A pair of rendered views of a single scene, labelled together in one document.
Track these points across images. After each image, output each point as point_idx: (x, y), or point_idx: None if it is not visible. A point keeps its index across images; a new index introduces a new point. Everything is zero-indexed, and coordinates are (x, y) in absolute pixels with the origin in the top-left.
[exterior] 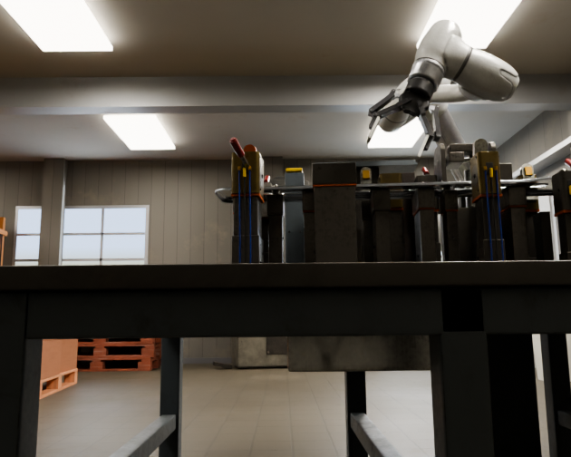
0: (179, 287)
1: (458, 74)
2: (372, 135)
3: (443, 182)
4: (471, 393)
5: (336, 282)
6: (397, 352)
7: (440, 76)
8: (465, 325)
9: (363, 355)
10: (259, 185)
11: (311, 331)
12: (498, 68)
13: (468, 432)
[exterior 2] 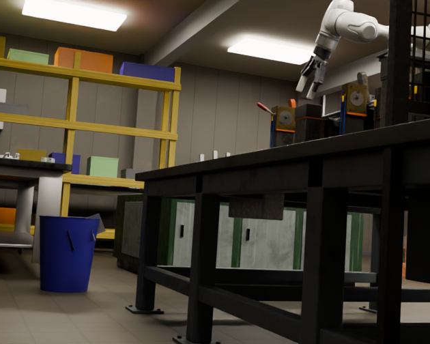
0: (155, 177)
1: (338, 34)
2: (299, 88)
3: None
4: (197, 218)
5: (173, 173)
6: (250, 209)
7: (326, 40)
8: (198, 190)
9: (243, 210)
10: (277, 124)
11: (177, 192)
12: (347, 24)
13: (195, 233)
